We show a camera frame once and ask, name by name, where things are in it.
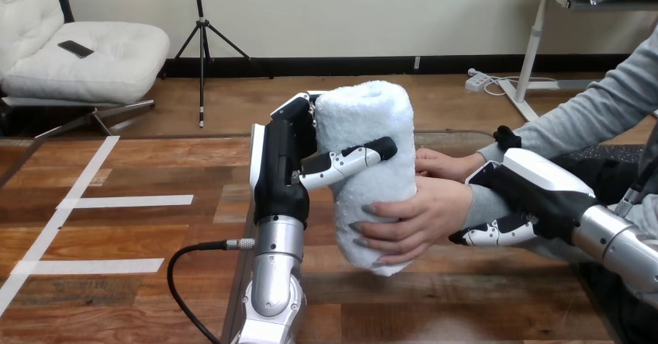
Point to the white power strip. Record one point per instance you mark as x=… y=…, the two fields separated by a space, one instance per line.
x=477 y=80

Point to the black phone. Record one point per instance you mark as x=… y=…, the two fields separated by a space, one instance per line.
x=75 y=49

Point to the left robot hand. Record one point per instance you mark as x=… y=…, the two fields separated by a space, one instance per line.
x=280 y=167

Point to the person's body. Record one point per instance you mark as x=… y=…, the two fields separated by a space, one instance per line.
x=606 y=177

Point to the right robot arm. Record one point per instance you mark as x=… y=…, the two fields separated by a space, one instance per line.
x=622 y=246

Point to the white cushioned chair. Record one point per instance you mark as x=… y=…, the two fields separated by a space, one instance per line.
x=103 y=59

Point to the white towel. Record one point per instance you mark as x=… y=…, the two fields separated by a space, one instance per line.
x=365 y=120

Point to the person's hand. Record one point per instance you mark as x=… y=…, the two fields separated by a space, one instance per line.
x=426 y=213
x=444 y=164

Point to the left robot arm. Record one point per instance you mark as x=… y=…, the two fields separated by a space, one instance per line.
x=275 y=280

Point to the white desk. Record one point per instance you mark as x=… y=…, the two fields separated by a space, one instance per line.
x=534 y=38

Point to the black tripod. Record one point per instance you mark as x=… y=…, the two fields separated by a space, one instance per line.
x=202 y=43

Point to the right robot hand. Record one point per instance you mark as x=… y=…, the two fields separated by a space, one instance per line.
x=545 y=192

